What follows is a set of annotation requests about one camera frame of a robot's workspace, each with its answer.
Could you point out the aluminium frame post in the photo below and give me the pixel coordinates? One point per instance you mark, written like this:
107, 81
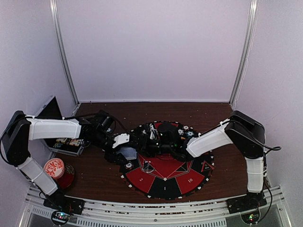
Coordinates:
248, 40
62, 52

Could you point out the green chips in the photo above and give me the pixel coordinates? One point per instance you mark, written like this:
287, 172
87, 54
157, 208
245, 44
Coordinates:
190, 134

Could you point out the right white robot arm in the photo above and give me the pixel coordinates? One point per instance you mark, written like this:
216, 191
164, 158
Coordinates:
238, 130

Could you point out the red floral round tin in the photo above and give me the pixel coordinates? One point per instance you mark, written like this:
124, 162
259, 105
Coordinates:
55, 168

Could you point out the aluminium poker case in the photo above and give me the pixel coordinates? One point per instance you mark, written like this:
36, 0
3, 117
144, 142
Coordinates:
50, 110

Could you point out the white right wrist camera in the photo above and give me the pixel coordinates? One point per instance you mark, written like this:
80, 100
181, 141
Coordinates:
153, 132

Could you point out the right aluminium frame post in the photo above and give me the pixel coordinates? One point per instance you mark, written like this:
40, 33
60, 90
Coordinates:
248, 40

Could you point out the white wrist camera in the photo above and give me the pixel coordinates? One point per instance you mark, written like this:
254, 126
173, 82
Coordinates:
153, 132
120, 139

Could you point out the front aluminium rail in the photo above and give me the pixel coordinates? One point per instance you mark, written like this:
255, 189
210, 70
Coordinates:
211, 213

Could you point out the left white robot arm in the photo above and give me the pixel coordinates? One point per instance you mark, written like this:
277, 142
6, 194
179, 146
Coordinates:
23, 128

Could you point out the red gold card box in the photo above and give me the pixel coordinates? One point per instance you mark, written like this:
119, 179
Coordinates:
75, 142

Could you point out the left aluminium frame post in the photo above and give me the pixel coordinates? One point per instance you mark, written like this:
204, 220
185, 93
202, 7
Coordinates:
62, 52

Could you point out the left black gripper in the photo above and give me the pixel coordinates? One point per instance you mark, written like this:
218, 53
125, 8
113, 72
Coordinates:
111, 156

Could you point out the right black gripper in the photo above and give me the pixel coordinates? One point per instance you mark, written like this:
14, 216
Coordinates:
142, 138

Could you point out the blue playing card deck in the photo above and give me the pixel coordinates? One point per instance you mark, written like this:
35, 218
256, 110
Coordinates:
129, 153

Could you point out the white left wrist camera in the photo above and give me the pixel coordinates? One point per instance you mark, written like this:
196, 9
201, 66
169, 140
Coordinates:
120, 139

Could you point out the black gold card box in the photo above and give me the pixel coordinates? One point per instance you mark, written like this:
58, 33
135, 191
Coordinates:
63, 140

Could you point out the dark red round lid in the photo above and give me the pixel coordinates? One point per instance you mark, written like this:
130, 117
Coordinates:
68, 176

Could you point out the red black chips seat three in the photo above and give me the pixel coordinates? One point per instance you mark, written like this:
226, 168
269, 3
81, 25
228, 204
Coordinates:
129, 165

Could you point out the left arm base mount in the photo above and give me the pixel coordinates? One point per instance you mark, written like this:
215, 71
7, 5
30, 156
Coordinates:
58, 201

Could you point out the round red black poker mat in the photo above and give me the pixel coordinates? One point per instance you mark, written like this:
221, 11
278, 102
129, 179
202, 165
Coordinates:
171, 178

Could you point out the white chips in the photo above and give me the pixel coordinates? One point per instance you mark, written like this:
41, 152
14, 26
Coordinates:
180, 131

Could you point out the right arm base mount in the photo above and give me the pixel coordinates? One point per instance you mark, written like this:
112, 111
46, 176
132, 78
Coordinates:
244, 203

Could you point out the triangular all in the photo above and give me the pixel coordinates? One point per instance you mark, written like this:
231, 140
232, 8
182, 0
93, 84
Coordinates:
206, 167

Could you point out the red black chips seat seven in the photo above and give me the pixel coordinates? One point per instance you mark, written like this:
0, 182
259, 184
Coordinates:
185, 128

